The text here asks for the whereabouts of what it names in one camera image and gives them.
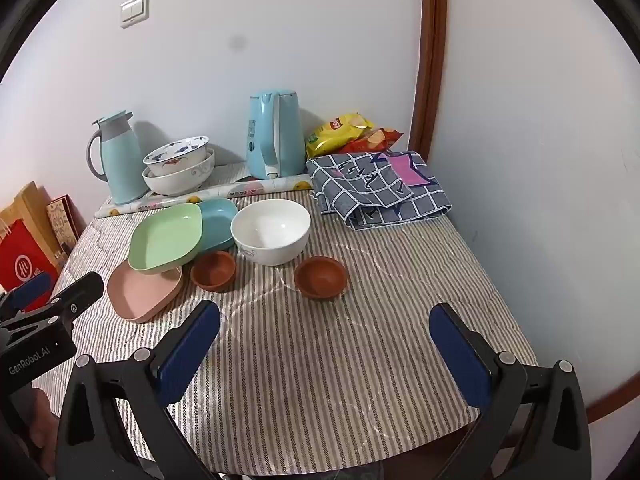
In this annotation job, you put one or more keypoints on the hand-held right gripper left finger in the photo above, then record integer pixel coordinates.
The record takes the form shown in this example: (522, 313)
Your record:
(187, 355)

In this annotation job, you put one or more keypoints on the blue patterned white bowl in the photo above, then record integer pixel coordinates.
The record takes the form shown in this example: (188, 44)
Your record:
(175, 157)

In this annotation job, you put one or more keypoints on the patterned brown box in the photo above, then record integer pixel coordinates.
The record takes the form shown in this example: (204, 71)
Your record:
(65, 225)

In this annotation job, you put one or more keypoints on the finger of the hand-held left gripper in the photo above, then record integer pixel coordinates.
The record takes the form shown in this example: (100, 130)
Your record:
(31, 291)
(80, 291)

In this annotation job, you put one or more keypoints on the plain white bowl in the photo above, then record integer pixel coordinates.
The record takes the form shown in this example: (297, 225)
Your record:
(270, 230)

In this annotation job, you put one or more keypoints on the person's left hand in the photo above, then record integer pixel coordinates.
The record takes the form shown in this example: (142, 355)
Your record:
(44, 425)

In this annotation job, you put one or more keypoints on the light blue electric kettle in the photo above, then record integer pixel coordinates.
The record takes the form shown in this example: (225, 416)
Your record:
(280, 135)

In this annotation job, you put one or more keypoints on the light blue thermos jug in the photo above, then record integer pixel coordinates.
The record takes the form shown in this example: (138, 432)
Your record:
(122, 165)

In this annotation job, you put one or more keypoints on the teal plate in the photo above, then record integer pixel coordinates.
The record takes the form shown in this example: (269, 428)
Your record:
(217, 220)

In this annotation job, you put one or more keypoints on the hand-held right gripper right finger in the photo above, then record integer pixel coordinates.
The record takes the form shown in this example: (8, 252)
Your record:
(462, 360)

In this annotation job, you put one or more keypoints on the striped quilt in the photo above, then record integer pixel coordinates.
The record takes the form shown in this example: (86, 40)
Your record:
(310, 360)

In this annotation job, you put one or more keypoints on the green plate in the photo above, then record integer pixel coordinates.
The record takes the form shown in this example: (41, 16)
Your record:
(162, 237)

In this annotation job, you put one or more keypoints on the large white floral bowl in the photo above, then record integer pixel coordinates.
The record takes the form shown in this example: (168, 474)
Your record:
(180, 182)

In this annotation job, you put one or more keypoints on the pink plate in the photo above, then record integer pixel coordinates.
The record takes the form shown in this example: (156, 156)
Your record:
(142, 295)

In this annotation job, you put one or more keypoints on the wooden door frame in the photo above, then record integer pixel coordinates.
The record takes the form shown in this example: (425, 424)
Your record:
(430, 60)

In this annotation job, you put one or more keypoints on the red chips bag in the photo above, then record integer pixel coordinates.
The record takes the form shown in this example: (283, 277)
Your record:
(375, 140)

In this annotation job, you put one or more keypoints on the grey checked cloth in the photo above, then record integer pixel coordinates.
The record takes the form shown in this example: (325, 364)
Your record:
(380, 195)

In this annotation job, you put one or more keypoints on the red paper bag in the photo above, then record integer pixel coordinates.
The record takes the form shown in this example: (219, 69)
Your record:
(22, 260)

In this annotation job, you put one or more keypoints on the rolled fruit print table mat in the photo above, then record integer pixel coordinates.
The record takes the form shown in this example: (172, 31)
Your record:
(200, 197)

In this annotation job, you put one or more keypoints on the yellow chips bag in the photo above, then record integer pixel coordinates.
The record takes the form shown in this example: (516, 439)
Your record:
(335, 135)

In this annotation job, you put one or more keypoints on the white wall light switch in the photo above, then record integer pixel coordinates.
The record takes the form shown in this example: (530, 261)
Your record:
(134, 10)

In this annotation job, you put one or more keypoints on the small brown bowl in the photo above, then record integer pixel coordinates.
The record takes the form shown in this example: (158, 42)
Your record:
(213, 270)
(320, 277)

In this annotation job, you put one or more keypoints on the wooden baseboard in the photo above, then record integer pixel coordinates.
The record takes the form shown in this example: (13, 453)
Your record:
(612, 407)

